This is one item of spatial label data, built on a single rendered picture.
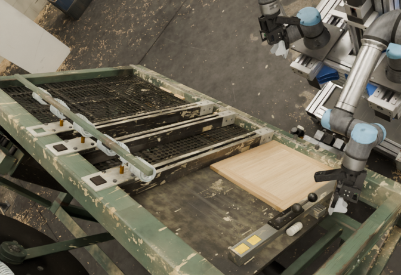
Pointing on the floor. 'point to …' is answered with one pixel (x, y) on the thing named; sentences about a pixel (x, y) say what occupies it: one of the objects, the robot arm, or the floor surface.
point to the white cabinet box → (28, 42)
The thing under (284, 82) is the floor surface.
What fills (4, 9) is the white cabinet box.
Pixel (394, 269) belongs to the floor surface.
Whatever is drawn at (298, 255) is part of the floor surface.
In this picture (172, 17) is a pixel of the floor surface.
